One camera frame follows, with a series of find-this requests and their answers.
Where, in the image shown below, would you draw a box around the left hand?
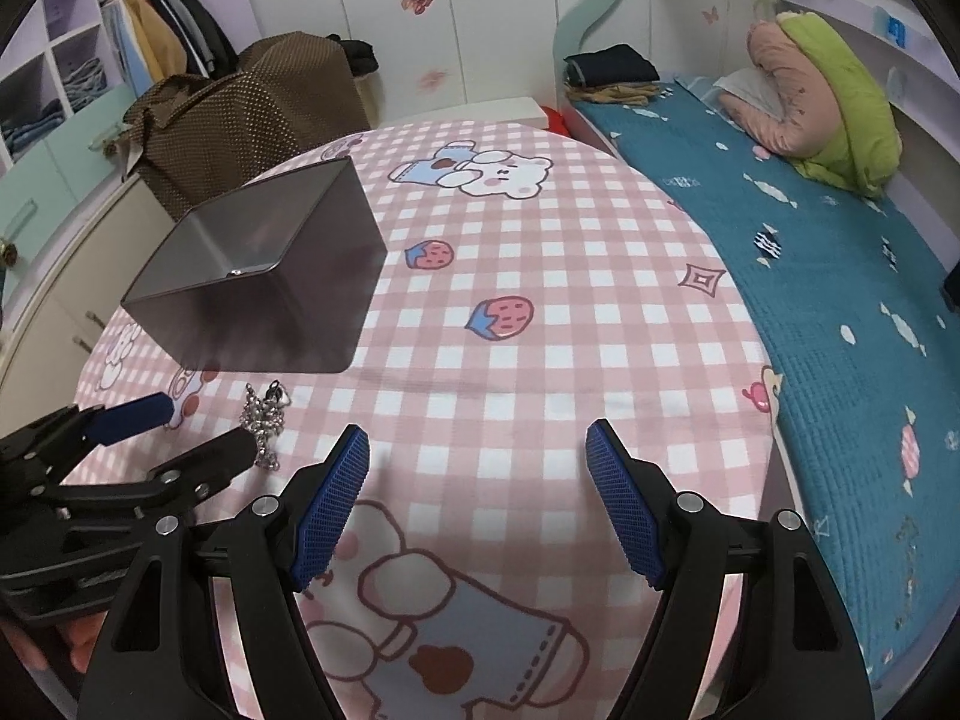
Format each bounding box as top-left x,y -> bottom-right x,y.
2,611 -> 107,674

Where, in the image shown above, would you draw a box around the silver chain jewelry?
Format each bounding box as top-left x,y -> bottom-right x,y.
239,380 -> 291,472

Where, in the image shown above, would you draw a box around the white cubby shelf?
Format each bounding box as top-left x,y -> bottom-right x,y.
2,0 -> 127,171

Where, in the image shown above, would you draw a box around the grey metal tin box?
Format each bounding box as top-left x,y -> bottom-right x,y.
122,158 -> 387,374

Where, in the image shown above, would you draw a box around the mint bunk bed frame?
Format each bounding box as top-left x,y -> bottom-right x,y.
551,0 -> 932,85

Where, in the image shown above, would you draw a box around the folded dark clothes stack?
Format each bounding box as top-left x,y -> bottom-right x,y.
563,44 -> 661,106

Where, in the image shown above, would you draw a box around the red stool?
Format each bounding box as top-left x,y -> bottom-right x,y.
542,106 -> 571,138

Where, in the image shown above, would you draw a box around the brown polka dot cloth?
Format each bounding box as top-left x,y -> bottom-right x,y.
117,31 -> 370,220

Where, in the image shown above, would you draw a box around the green and pink quilt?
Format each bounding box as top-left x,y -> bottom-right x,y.
718,11 -> 903,199

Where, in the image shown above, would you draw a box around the beige cabinet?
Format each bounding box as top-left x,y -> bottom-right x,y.
2,179 -> 172,434

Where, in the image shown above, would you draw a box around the white pillow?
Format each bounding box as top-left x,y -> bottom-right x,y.
715,67 -> 784,121

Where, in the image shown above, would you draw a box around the teal bed sheet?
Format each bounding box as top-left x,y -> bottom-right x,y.
583,83 -> 958,691

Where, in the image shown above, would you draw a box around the white board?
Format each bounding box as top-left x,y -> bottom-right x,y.
384,96 -> 550,130

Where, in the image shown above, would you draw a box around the hanging clothes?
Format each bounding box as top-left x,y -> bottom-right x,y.
101,0 -> 239,96

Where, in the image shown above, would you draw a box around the mint drawer unit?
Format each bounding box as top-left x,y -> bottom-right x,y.
2,85 -> 135,301

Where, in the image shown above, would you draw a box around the pink checkered tablecloth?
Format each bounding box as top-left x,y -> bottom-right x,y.
73,118 -> 786,720

